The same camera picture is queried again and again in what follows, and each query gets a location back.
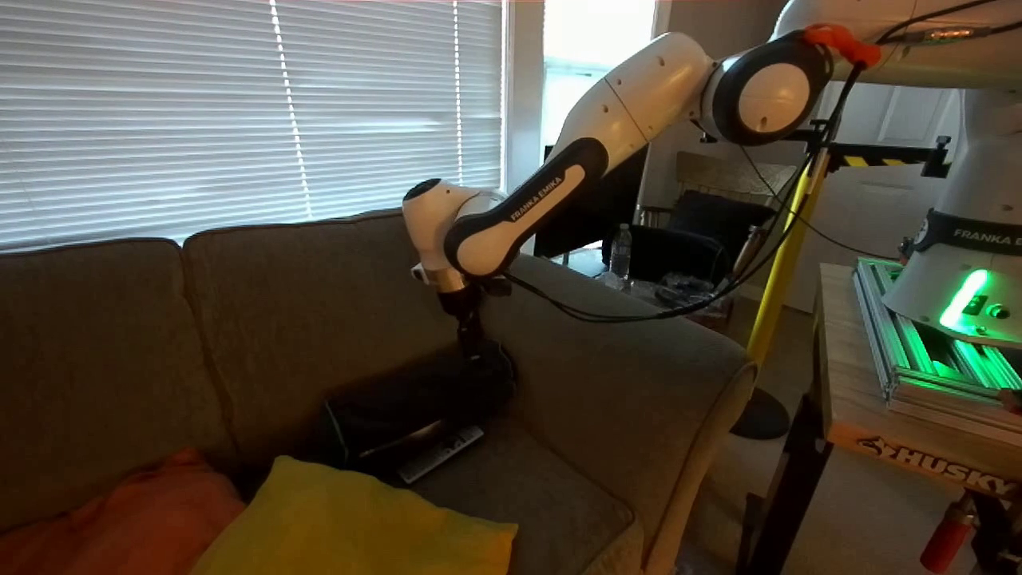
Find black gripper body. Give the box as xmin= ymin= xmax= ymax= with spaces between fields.
xmin=441 ymin=277 xmax=510 ymax=352

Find grey Panasonic remote control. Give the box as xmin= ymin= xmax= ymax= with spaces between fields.
xmin=395 ymin=425 xmax=489 ymax=489

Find grey fabric sofa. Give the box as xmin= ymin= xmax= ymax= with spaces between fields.
xmin=0 ymin=205 xmax=760 ymax=575

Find black bolster cushion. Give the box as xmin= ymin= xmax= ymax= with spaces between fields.
xmin=317 ymin=338 xmax=525 ymax=483

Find black flat monitor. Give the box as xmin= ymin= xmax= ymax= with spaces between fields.
xmin=535 ymin=143 xmax=650 ymax=264

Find clear plastic bottle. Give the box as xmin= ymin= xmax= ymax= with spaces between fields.
xmin=609 ymin=221 xmax=639 ymax=293

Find yellow cloth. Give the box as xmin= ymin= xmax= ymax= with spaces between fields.
xmin=190 ymin=453 xmax=522 ymax=575

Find narrow bright window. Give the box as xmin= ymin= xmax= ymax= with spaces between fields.
xmin=539 ymin=0 xmax=663 ymax=147

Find wide white window blinds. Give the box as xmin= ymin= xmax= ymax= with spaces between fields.
xmin=0 ymin=0 xmax=507 ymax=255

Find orange pillow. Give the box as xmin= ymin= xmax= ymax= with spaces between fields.
xmin=0 ymin=444 xmax=249 ymax=575

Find wooden Husky workbench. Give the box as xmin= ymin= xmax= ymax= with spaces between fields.
xmin=746 ymin=262 xmax=1022 ymax=575

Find white panel door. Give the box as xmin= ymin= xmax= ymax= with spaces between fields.
xmin=807 ymin=77 xmax=967 ymax=313

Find black wire chair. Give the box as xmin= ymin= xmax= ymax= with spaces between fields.
xmin=634 ymin=189 xmax=780 ymax=291

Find yellow pole camera stand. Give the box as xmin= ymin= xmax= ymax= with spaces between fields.
xmin=733 ymin=124 xmax=956 ymax=442

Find green lit metal base plate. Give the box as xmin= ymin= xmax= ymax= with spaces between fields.
xmin=851 ymin=251 xmax=1022 ymax=411

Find orange cable clip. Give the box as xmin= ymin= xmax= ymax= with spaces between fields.
xmin=802 ymin=23 xmax=888 ymax=73

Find red clamp handle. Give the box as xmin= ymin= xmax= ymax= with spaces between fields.
xmin=919 ymin=492 xmax=983 ymax=575

